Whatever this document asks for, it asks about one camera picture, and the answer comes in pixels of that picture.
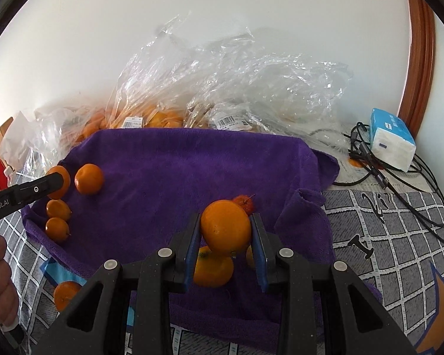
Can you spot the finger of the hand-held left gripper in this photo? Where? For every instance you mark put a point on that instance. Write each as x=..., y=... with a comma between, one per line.
x=35, y=189

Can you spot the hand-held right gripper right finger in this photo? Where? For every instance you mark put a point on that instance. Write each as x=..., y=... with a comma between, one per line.
x=259, y=255

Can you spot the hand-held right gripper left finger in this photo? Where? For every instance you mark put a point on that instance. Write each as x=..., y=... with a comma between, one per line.
x=192, y=255

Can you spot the orange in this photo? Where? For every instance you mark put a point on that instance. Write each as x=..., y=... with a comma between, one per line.
x=89, y=179
x=58, y=209
x=64, y=193
x=249, y=257
x=212, y=270
x=225, y=231
x=56, y=229
x=66, y=294

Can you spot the purple towel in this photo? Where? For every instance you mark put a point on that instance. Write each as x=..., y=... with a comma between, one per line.
x=170, y=177

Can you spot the small red fruit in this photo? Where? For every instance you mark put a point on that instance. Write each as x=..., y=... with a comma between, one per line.
x=244, y=203

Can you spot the white paper bag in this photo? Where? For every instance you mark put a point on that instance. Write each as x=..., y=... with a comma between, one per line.
x=18, y=133

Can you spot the small clear plastic bag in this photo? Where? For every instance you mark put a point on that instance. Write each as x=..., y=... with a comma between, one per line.
x=59, y=125

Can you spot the cardboard box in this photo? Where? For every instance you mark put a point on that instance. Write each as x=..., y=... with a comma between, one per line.
x=3, y=127

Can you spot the grey checked bedsheet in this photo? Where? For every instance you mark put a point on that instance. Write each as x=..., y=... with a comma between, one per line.
x=373, y=236

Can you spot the clear bag of oranges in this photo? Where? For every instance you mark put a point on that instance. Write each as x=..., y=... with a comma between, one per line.
x=162, y=118

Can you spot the white and blue tissue pack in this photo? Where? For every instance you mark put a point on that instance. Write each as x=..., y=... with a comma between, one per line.
x=392, y=144

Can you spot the crumpled clear plastic bag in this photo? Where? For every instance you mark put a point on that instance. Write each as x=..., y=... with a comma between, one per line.
x=262, y=81

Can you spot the wooden door frame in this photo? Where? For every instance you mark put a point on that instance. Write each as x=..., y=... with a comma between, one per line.
x=418, y=63

